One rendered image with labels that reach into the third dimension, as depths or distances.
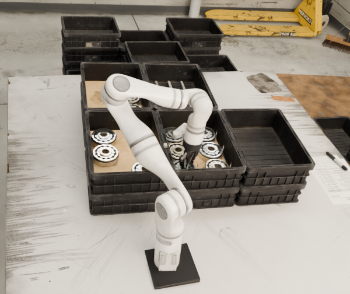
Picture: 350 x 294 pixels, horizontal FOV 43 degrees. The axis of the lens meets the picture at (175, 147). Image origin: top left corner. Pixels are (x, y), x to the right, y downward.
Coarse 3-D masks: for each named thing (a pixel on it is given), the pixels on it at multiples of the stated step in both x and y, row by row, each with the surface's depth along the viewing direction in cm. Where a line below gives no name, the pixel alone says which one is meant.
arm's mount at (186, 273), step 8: (152, 248) 164; (184, 248) 165; (152, 256) 162; (184, 256) 163; (152, 264) 159; (184, 264) 160; (192, 264) 160; (152, 272) 156; (160, 272) 156; (168, 272) 157; (176, 272) 157; (184, 272) 157; (192, 272) 157; (152, 280) 154; (160, 280) 154; (168, 280) 154; (176, 280) 154; (184, 280) 155; (192, 280) 155; (160, 288) 152
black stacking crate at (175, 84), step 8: (152, 72) 227; (160, 72) 228; (168, 72) 229; (176, 72) 230; (184, 72) 231; (192, 72) 232; (152, 80) 230; (160, 80) 231; (168, 80) 232; (176, 80) 233; (184, 80) 234; (192, 80) 235; (200, 80) 223; (176, 88) 229; (192, 88) 231; (200, 88) 223
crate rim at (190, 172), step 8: (160, 120) 188; (224, 120) 195; (160, 128) 184; (232, 136) 186; (232, 144) 183; (168, 152) 173; (240, 160) 175; (208, 168) 169; (216, 168) 170; (224, 168) 171; (232, 168) 171; (240, 168) 172
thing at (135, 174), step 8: (88, 112) 186; (96, 112) 187; (104, 112) 188; (136, 112) 191; (144, 112) 192; (152, 112) 192; (88, 120) 182; (88, 128) 178; (88, 136) 174; (160, 136) 180; (88, 144) 170; (160, 144) 177; (88, 152) 167; (168, 160) 169; (96, 176) 158; (104, 176) 159; (112, 176) 160; (120, 176) 161; (128, 176) 161; (136, 176) 162; (144, 176) 163; (152, 176) 164
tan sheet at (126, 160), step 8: (120, 136) 192; (120, 144) 188; (120, 152) 184; (128, 152) 185; (120, 160) 180; (128, 160) 181; (96, 168) 175; (104, 168) 176; (112, 168) 176; (120, 168) 177; (128, 168) 178
